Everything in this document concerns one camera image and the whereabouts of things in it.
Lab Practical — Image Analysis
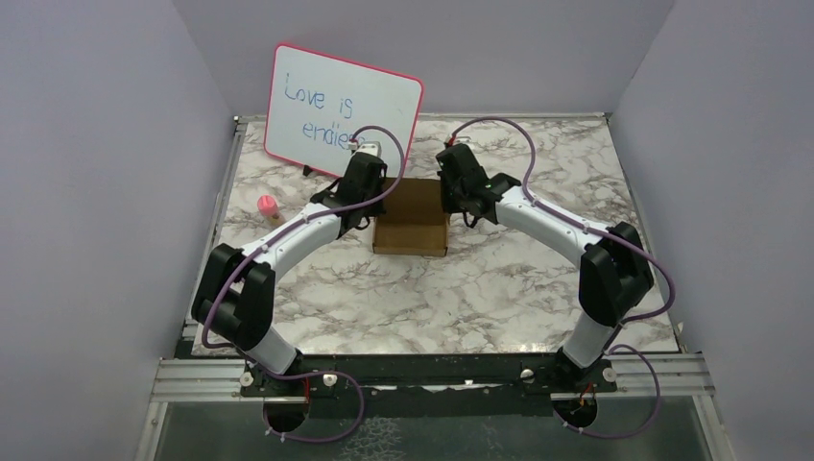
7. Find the brown cardboard box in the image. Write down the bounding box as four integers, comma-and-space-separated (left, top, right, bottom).
371, 178, 449, 257

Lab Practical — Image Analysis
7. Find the pink capped small bottle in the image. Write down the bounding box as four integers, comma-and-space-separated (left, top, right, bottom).
256, 195, 287, 229

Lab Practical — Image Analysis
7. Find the aluminium front frame rail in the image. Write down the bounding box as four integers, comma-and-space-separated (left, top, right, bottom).
150, 354, 716, 404

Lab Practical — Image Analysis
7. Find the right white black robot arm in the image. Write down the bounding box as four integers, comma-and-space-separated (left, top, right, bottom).
436, 144, 655, 391

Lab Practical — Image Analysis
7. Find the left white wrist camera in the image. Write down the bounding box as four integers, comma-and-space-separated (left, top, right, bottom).
348, 141, 382, 158

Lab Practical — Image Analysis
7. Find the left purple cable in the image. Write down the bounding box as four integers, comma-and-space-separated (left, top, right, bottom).
201, 124, 407, 445

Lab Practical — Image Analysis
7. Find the pink framed whiteboard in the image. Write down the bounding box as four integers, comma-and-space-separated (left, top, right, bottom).
263, 44, 424, 177

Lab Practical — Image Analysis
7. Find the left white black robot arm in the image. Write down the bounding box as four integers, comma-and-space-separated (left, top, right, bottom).
191, 152, 387, 395

